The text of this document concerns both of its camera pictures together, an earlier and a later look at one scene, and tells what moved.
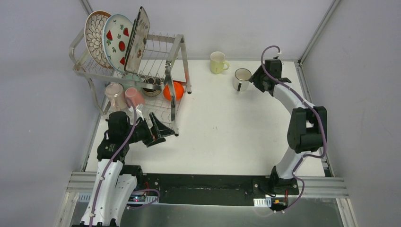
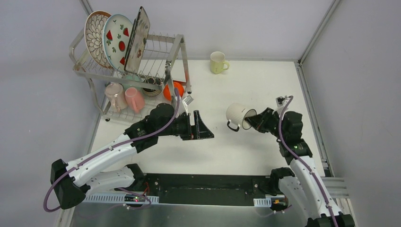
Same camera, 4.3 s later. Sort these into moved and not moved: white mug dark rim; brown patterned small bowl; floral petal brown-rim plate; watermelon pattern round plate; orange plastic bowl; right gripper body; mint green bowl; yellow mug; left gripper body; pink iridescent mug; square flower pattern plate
Moved: right gripper body; white mug dark rim; left gripper body
Not moved: watermelon pattern round plate; floral petal brown-rim plate; brown patterned small bowl; pink iridescent mug; yellow mug; mint green bowl; orange plastic bowl; square flower pattern plate
